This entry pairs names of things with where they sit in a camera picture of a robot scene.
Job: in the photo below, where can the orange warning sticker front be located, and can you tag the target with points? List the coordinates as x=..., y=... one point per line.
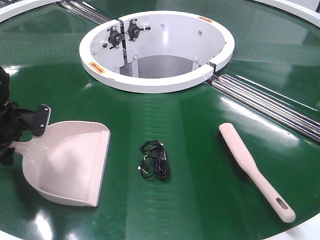
x=96, y=67

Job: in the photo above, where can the pink plastic dustpan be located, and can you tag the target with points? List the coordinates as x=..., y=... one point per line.
x=66, y=164

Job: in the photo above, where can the white outer rim right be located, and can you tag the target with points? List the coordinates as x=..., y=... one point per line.
x=298, y=10

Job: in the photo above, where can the pink hand brush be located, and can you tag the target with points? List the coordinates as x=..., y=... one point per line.
x=246, y=162

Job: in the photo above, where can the white rim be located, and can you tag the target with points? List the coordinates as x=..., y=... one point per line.
x=298, y=10
x=13, y=9

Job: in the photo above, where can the orange warning sticker back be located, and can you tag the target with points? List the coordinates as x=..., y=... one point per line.
x=205, y=19

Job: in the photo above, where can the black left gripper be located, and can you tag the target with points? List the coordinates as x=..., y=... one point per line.
x=14, y=121

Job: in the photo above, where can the white inner ring guard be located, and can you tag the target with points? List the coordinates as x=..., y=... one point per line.
x=179, y=52

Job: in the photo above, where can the steel rollers top left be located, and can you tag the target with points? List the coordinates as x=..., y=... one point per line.
x=84, y=11

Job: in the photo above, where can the steel rollers right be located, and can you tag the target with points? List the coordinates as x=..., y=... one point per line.
x=267, y=104

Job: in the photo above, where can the steel rollers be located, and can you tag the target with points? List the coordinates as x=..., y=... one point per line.
x=84, y=11
x=267, y=104

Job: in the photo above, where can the black bearing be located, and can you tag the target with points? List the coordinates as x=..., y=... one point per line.
x=115, y=37
x=134, y=30

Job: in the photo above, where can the black bearing left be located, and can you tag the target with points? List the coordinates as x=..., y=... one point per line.
x=115, y=37

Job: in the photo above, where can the orange warning sticker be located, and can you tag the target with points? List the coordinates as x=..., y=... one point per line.
x=205, y=19
x=96, y=67

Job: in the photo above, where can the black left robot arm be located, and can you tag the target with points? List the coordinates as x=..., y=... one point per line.
x=4, y=88

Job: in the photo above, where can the white outer rim left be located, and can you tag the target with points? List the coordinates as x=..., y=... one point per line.
x=13, y=9

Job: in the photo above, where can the black bearing right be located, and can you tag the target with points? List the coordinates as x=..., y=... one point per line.
x=134, y=30

